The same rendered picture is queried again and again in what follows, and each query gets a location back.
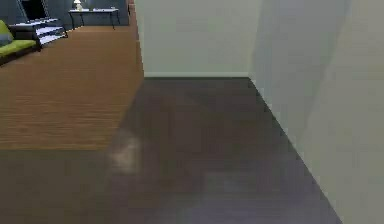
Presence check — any black side table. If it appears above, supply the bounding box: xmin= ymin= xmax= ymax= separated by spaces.
xmin=68 ymin=7 xmax=120 ymax=31

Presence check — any black shelf with white boards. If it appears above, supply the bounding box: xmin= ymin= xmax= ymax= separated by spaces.
xmin=9 ymin=17 xmax=69 ymax=46

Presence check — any black television set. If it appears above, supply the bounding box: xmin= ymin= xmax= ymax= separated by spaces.
xmin=19 ymin=0 xmax=51 ymax=22

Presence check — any green sofa with black frame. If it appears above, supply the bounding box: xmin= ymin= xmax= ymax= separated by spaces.
xmin=0 ymin=19 xmax=43 ymax=66

